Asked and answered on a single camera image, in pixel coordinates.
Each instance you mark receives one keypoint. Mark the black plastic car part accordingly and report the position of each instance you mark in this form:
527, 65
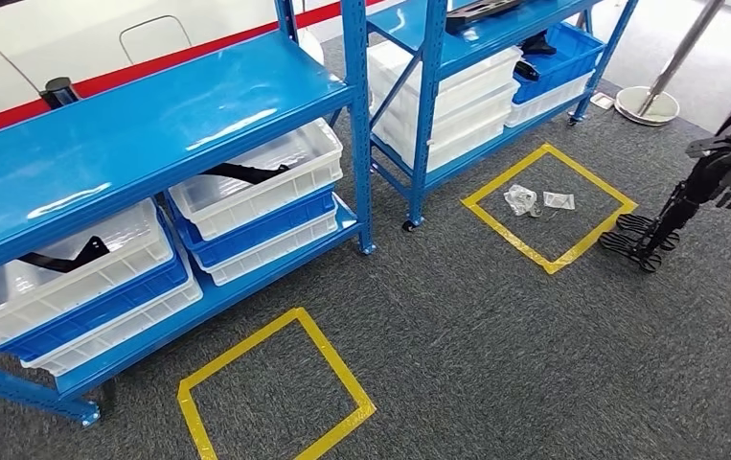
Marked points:
479, 11

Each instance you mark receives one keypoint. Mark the blue metal shelf rack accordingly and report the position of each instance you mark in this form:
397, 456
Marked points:
149, 127
431, 95

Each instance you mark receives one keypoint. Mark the dark standing humanoid robot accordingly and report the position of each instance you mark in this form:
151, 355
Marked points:
708, 178

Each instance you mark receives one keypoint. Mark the small white floor plate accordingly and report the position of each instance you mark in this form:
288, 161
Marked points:
602, 101

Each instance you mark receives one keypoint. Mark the flat clear plastic bag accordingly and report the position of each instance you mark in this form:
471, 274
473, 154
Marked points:
558, 200

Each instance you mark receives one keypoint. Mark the long white plastic crate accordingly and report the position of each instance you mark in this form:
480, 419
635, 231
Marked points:
549, 101

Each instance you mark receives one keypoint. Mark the large blue plastic crate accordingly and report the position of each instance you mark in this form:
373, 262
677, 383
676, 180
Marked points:
562, 70

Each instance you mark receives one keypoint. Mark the crumpled clear plastic bag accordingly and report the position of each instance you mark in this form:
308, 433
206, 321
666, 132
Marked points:
520, 200

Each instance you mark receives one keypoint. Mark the black plastic piece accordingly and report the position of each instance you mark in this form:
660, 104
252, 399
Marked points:
54, 261
537, 46
238, 171
527, 71

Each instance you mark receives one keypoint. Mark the large white plastic crate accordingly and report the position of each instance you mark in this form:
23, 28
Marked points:
473, 117
466, 82
466, 145

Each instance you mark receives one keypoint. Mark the red barrier belt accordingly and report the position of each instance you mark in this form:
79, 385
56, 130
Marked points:
181, 58

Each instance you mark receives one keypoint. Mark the silver stanchion post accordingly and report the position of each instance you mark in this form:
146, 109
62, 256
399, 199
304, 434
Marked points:
647, 105

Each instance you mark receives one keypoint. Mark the black stanchion post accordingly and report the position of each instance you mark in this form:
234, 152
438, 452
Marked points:
59, 92

